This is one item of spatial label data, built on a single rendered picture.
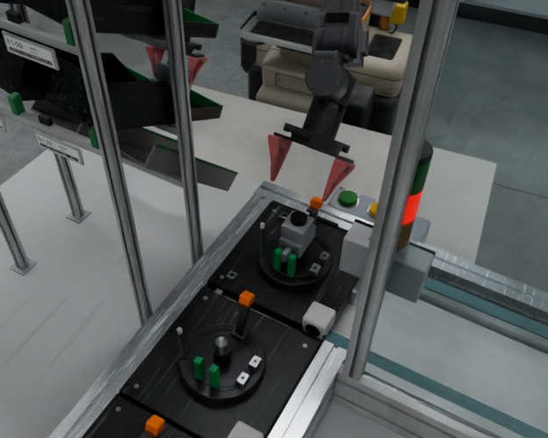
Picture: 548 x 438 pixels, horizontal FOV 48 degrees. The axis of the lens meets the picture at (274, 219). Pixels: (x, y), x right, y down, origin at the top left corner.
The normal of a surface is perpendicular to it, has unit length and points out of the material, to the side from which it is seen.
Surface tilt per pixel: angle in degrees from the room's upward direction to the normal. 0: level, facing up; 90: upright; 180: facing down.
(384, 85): 90
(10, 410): 0
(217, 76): 0
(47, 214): 0
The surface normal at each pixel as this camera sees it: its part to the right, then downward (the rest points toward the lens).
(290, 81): -0.37, 0.75
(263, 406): 0.03, -0.69
